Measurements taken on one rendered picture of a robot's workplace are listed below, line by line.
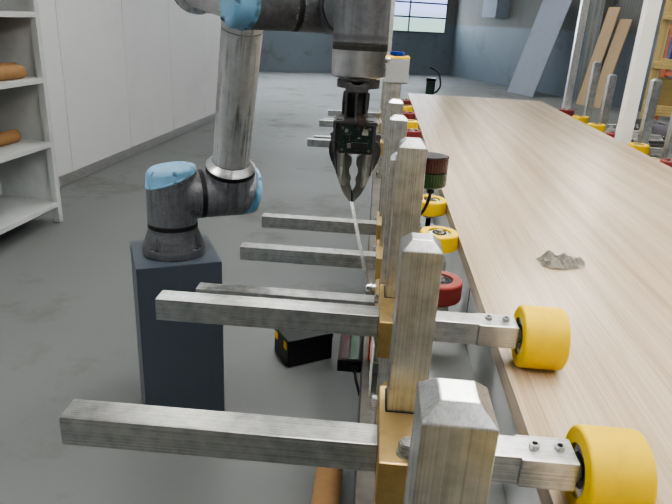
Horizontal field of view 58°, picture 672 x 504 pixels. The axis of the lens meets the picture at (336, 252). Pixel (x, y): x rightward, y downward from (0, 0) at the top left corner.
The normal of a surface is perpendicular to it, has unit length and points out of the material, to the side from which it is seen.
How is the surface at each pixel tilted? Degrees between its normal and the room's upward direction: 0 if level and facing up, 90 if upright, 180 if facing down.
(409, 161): 90
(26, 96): 90
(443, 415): 45
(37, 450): 0
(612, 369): 0
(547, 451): 0
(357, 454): 90
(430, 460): 90
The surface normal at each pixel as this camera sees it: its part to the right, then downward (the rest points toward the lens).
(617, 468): -0.01, -0.42
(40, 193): -0.15, 0.35
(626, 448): 0.02, -0.73
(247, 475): 0.05, -0.93
